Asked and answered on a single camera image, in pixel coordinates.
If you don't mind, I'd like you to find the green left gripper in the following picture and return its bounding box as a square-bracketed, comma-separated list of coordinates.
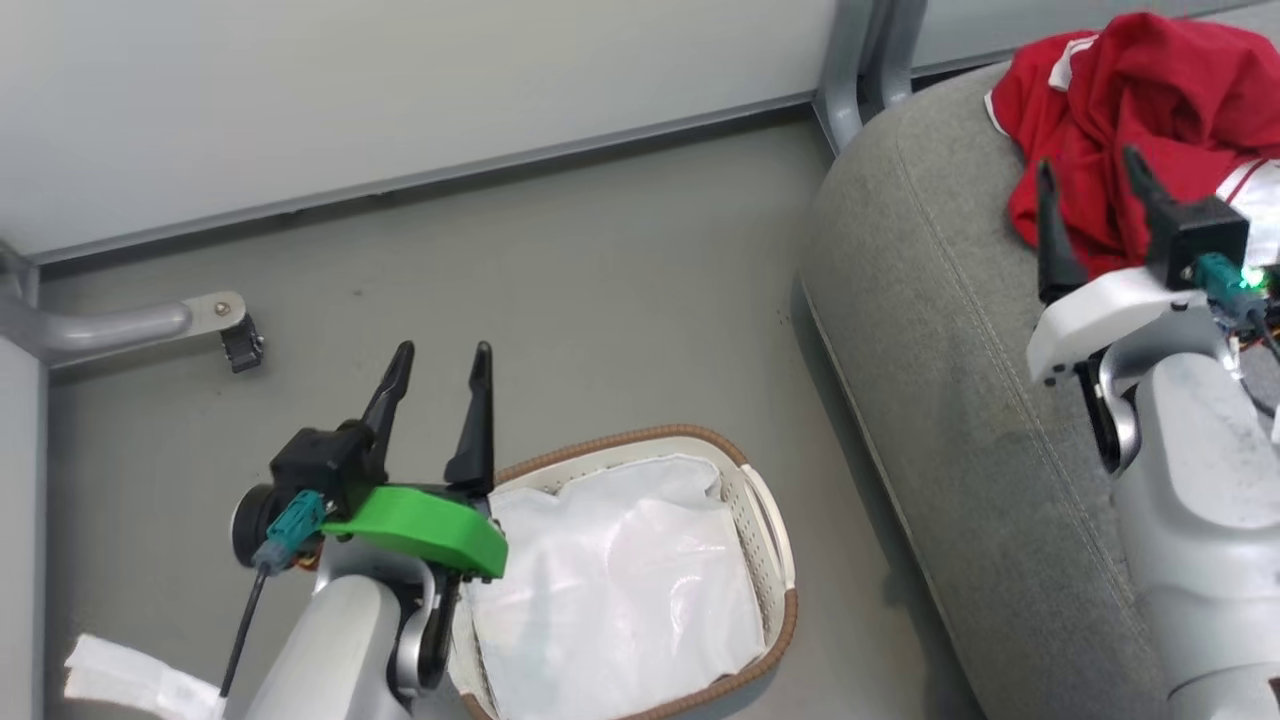
[320, 340, 509, 581]

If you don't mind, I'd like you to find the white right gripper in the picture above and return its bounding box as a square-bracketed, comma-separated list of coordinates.
[1026, 145, 1216, 386]

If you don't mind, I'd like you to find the red white striped sports jacket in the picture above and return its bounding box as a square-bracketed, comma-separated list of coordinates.
[985, 10, 1280, 279]

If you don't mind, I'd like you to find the white woven-rim laundry basket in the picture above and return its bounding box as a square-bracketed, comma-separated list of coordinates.
[447, 425, 799, 720]

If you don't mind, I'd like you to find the grey fabric sofa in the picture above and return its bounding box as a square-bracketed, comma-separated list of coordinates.
[800, 0, 1280, 720]

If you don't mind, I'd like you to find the black rubber leg foot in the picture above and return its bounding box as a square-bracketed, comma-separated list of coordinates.
[220, 315, 266, 374]

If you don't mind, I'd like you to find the grey metal furniture leg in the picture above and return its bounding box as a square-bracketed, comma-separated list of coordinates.
[0, 240, 248, 369]

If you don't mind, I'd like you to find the white paper tag strip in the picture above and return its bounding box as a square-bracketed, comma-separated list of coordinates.
[63, 633, 229, 720]

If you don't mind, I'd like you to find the black right cable teal plug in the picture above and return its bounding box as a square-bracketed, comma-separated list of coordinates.
[1195, 252, 1280, 363]

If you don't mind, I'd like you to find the black cable teal plug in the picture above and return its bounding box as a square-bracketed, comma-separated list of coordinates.
[218, 490, 328, 699]
[1195, 252, 1280, 363]

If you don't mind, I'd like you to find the black left cable teal plug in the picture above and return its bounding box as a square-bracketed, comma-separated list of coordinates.
[218, 490, 328, 699]

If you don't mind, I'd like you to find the grey metal frame post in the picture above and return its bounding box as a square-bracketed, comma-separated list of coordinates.
[812, 0, 929, 156]

